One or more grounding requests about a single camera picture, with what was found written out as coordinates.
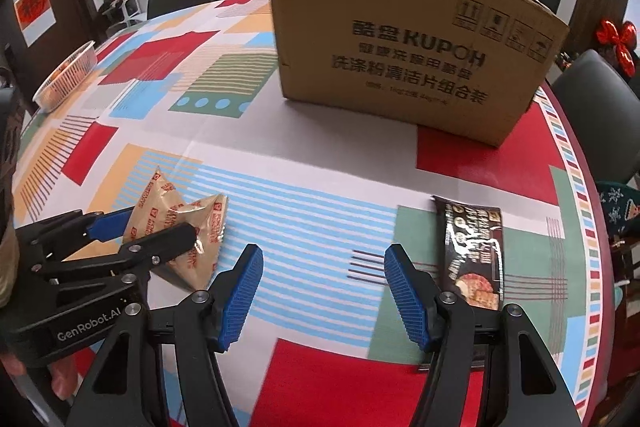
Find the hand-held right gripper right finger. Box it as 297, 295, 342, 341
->
384, 243, 583, 427

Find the colourful patterned tablecloth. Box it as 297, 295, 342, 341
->
10, 0, 618, 427

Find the brown cardboard box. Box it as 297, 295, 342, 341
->
265, 0, 571, 148

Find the white plastic basket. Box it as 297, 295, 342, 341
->
32, 44, 98, 112

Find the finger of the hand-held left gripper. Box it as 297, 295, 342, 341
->
31, 222, 197, 280
15, 206, 138, 253

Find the black snack packet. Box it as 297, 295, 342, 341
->
432, 195, 503, 313

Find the beige snack packet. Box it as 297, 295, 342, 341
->
120, 166, 230, 293

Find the white rack with dark clothes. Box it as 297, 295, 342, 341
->
97, 0, 146, 38

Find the pile of small oranges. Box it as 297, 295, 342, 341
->
42, 57, 91, 100

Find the wall poster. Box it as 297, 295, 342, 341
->
11, 0, 56, 45

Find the dark blue printed cloth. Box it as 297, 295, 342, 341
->
597, 181, 640, 240

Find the red bow foil balloon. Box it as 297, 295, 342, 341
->
597, 19, 638, 75

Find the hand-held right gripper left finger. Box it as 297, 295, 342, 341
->
65, 244, 265, 427

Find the person's left hand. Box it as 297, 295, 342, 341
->
50, 351, 79, 404

